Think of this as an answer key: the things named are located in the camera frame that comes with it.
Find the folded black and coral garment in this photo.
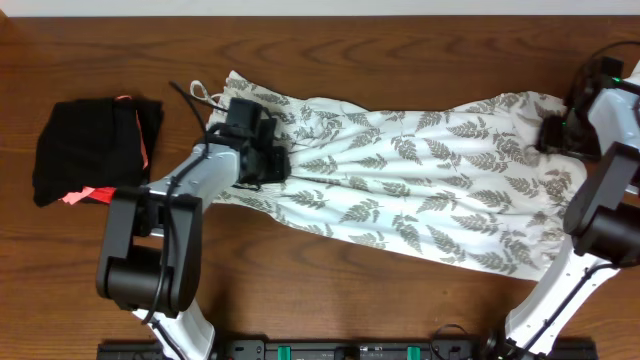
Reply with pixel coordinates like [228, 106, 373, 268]
[32, 95, 164, 207]

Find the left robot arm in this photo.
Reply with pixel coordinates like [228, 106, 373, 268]
[96, 98, 291, 359]

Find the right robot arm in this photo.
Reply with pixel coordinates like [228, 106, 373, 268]
[479, 56, 639, 360]

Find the white fern print garment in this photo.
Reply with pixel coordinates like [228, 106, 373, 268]
[190, 73, 587, 280]

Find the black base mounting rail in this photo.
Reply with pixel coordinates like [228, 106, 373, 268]
[96, 334, 599, 360]

